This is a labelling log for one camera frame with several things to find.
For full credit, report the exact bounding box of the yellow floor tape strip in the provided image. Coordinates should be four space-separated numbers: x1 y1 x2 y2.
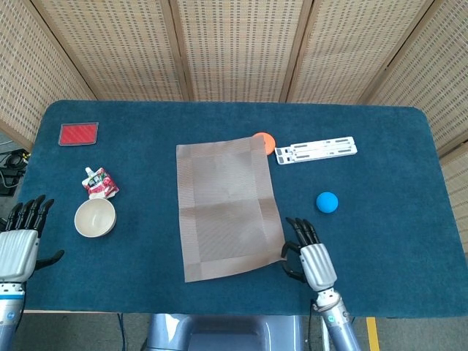
366 317 380 351

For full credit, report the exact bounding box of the thin blue cable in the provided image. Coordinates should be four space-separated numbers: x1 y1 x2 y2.
116 312 127 351

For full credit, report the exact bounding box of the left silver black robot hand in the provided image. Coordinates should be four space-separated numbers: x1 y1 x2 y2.
0 195 66 284

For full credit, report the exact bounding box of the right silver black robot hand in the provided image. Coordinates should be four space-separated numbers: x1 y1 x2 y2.
280 217 338 293

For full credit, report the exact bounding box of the blue carpet table cover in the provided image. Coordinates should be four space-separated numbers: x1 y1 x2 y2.
0 99 467 319

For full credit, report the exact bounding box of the black equipment with cables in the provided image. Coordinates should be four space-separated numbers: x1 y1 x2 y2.
0 148 30 197

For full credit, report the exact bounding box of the red packet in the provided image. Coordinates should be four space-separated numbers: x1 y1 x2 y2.
58 122 99 147

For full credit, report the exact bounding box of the blue ball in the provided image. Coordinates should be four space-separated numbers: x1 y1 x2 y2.
315 191 339 214

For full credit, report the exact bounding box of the white folding stand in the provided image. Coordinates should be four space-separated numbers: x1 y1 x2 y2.
274 136 358 166

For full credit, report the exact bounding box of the orange disc with hole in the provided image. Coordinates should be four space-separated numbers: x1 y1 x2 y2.
252 132 276 157

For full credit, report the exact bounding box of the beige bowl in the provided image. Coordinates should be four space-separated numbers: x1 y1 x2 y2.
74 197 118 238

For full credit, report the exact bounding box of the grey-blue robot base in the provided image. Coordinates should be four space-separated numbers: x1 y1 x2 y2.
144 313 304 351

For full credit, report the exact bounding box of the woven bamboo folding screen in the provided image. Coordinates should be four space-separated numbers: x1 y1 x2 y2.
0 0 468 253

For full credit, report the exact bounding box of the brown woven placemat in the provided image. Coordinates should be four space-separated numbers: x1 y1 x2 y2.
175 135 286 283

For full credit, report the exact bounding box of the red spouted drink pouch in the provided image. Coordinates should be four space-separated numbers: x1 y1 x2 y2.
83 167 120 201

